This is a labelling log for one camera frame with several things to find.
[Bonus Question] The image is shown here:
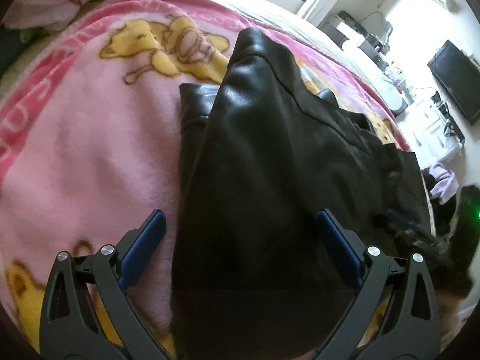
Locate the black flat television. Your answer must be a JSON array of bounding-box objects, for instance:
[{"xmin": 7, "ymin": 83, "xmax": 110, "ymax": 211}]
[{"xmin": 427, "ymin": 40, "xmax": 480, "ymax": 125}]

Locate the white dresser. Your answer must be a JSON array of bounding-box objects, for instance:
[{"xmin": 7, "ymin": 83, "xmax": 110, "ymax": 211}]
[{"xmin": 396, "ymin": 98, "xmax": 463, "ymax": 169}]

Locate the lavender white garment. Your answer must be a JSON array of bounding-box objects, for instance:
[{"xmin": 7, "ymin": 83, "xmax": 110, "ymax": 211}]
[{"xmin": 429, "ymin": 163, "xmax": 460, "ymax": 205}]

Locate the black leather jacket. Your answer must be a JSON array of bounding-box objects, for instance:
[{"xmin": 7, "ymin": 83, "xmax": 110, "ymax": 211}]
[{"xmin": 171, "ymin": 28, "xmax": 431, "ymax": 359}]

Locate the beige bed sheet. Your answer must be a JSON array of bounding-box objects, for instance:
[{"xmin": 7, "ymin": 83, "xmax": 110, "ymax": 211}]
[{"xmin": 212, "ymin": 0, "xmax": 405, "ymax": 114}]

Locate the pink cartoon fleece blanket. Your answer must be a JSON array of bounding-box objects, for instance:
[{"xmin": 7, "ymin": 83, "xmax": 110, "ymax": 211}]
[{"xmin": 1, "ymin": 0, "xmax": 408, "ymax": 350}]

